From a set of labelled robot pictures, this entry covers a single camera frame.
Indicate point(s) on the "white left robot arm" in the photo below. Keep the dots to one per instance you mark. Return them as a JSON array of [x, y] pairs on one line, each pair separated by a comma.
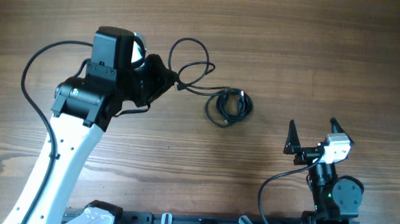
[[118, 70]]

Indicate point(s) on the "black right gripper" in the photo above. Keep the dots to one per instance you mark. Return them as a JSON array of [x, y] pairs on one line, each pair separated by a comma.
[[309, 153]]

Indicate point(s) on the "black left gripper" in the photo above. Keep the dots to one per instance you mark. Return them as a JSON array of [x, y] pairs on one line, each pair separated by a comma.
[[164, 79]]

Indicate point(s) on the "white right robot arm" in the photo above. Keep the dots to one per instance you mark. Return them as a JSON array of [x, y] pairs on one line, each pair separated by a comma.
[[336, 198]]

